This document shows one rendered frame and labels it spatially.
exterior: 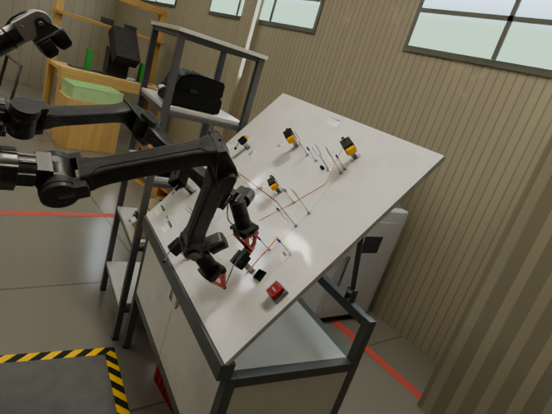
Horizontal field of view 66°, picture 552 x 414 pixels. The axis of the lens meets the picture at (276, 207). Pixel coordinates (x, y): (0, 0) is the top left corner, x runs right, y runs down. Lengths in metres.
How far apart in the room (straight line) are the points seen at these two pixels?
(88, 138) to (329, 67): 3.53
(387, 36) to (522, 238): 2.38
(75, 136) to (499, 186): 5.21
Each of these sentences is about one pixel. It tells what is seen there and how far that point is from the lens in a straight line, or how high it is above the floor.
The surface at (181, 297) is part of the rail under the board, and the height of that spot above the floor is 0.84.
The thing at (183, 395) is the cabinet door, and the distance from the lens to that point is 1.91.
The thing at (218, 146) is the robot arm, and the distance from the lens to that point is 1.03.
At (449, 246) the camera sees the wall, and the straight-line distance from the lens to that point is 3.72.
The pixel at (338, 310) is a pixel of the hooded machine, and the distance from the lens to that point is 3.67.
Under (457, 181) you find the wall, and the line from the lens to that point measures 3.71.
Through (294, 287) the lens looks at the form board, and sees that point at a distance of 1.46.
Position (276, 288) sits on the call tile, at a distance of 1.45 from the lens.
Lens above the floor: 1.78
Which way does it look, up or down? 17 degrees down
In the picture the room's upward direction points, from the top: 18 degrees clockwise
